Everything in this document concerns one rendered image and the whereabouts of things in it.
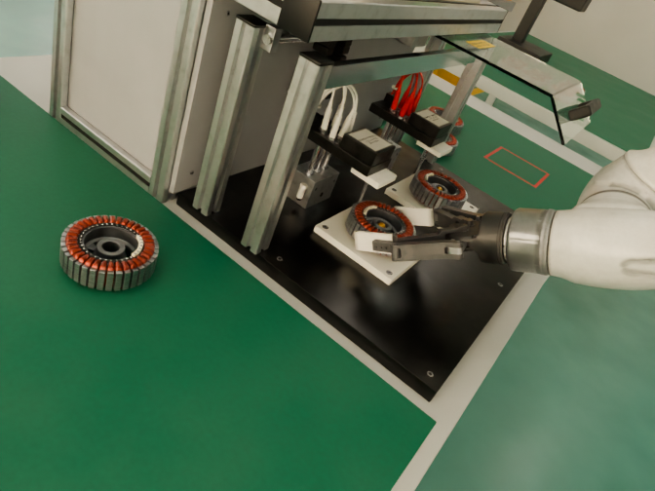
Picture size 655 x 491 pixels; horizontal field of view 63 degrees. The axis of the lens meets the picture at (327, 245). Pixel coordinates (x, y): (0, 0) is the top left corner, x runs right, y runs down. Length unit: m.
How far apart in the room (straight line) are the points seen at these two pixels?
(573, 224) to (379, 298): 0.27
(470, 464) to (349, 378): 1.11
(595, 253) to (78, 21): 0.79
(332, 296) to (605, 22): 5.52
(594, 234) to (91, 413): 0.60
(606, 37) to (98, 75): 5.53
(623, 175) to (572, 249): 0.16
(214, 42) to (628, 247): 0.57
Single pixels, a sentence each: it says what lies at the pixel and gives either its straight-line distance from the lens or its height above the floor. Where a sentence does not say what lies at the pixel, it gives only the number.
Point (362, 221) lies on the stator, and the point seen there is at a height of 0.82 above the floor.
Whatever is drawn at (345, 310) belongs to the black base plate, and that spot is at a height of 0.77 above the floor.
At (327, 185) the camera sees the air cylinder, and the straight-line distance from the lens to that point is 0.91.
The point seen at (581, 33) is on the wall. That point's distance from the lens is 6.13.
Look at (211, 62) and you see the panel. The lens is 0.76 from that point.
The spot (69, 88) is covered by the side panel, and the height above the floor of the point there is 0.81.
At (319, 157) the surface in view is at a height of 0.85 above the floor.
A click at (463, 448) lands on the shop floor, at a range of 1.78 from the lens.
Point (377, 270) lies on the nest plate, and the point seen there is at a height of 0.78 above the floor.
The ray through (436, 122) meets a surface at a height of 0.92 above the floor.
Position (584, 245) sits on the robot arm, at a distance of 0.73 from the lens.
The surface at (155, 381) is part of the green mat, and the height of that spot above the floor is 0.75.
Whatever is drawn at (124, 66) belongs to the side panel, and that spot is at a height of 0.90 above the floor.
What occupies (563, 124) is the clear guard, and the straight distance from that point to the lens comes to 0.96.
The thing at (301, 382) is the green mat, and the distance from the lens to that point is 0.65.
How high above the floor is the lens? 1.23
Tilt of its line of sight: 34 degrees down
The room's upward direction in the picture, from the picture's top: 23 degrees clockwise
